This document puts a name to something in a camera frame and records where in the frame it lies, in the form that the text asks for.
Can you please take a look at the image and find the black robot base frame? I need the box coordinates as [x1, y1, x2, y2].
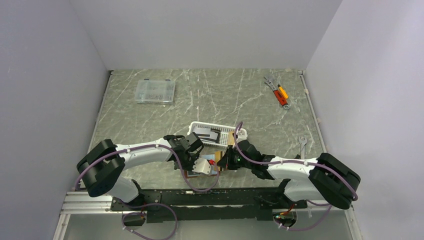
[110, 187, 308, 223]

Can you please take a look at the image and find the silver open-end wrench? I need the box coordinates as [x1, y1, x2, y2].
[298, 136, 308, 159]

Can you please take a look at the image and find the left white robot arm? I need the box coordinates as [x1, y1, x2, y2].
[75, 133, 204, 210]

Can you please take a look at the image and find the white striped card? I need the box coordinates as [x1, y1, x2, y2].
[192, 127, 221, 143]

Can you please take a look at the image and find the clear plastic organizer box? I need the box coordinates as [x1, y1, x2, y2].
[134, 78, 176, 105]

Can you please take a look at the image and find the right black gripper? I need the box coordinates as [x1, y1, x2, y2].
[217, 145, 254, 170]

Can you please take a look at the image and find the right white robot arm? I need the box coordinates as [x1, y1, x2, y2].
[217, 140, 361, 210]

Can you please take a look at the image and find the brown leather card holder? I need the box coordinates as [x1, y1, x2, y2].
[184, 151, 225, 178]

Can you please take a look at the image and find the yellow handled screwdriver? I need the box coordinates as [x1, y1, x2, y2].
[277, 84, 289, 100]

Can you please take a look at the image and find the gold credit card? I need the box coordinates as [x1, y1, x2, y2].
[214, 151, 226, 163]

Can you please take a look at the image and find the red adjustable wrench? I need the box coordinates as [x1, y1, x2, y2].
[273, 90, 290, 110]

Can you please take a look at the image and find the white plastic basket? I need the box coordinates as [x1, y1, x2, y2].
[187, 121, 236, 148]

